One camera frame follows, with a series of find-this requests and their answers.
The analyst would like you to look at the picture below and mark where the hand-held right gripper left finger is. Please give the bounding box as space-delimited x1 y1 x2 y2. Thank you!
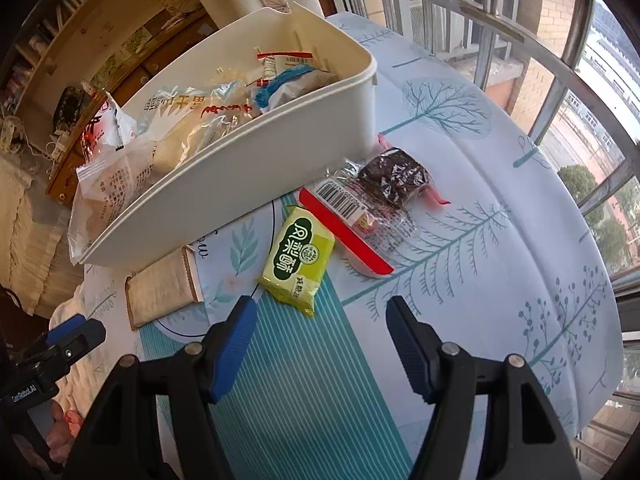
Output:
62 295 259 480

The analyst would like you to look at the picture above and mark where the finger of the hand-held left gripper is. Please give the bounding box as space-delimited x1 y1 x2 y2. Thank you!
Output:
42 319 107 373
47 314 88 346

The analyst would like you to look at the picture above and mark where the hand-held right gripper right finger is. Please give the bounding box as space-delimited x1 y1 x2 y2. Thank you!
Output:
385 295 583 480

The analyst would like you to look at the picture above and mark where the white plastic storage box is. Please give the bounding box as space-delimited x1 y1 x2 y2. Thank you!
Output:
67 2 378 267

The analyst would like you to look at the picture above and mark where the large clear biscuit bag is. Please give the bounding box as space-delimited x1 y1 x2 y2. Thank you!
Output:
117 67 266 176

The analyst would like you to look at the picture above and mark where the blue and white snack packet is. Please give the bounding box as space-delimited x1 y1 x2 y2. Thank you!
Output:
252 65 326 111

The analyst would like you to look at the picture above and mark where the clear nut snack packet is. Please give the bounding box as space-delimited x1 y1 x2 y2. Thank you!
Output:
256 49 321 78

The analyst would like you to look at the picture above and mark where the person's left hand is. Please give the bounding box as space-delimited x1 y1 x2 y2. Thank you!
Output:
47 402 83 466

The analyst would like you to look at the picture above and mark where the pink and blue blanket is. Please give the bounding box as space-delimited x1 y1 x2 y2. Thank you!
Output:
47 282 141 411

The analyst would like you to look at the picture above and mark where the beige noodle snack packet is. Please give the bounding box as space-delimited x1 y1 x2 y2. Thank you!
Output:
124 246 205 331

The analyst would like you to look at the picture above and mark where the cream lace furniture cover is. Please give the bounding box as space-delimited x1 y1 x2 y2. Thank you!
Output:
0 155 83 321

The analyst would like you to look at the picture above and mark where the red barcode clear packet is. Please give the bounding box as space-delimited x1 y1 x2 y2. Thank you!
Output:
298 172 416 278

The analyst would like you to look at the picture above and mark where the dark fruit snack packet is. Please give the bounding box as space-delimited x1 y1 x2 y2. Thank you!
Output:
357 147 451 208

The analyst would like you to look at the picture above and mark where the white power strip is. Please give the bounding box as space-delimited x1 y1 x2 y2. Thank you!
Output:
45 132 71 161

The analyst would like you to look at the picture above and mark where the black floral box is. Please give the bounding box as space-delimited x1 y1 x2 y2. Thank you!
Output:
52 85 91 128

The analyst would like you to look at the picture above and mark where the wooden desk with drawers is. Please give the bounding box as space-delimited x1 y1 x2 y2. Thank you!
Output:
45 10 221 206

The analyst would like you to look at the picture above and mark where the wooden bookshelf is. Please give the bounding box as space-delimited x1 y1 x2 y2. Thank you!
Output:
0 0 211 126

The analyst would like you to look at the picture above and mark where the metal window grille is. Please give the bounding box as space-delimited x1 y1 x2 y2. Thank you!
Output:
320 0 640 480

